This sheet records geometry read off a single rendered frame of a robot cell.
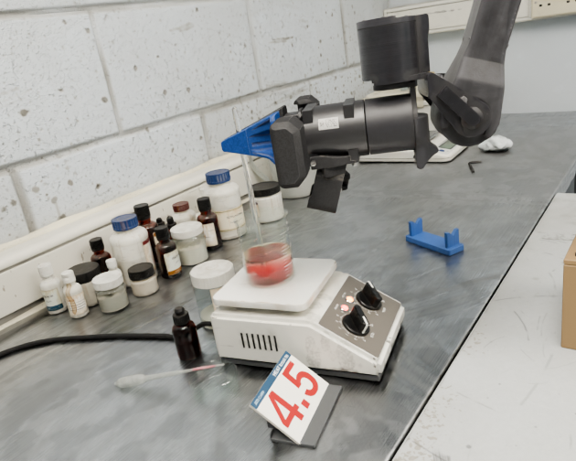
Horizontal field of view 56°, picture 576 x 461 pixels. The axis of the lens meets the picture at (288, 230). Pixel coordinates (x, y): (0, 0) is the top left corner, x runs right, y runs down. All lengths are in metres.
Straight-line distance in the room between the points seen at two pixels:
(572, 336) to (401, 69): 0.33
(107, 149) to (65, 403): 0.52
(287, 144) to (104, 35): 0.66
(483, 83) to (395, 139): 0.09
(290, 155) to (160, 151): 0.68
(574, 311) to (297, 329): 0.29
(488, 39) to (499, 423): 0.35
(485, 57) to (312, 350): 0.34
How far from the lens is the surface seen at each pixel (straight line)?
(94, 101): 1.06
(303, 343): 0.60
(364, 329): 0.60
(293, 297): 0.60
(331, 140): 0.55
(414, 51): 0.55
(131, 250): 0.92
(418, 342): 0.67
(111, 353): 0.77
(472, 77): 0.55
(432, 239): 0.92
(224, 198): 1.03
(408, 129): 0.55
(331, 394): 0.59
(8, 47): 0.99
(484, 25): 0.56
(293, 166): 0.49
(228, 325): 0.63
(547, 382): 0.61
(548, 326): 0.70
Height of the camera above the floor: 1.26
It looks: 20 degrees down
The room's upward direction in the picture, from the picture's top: 9 degrees counter-clockwise
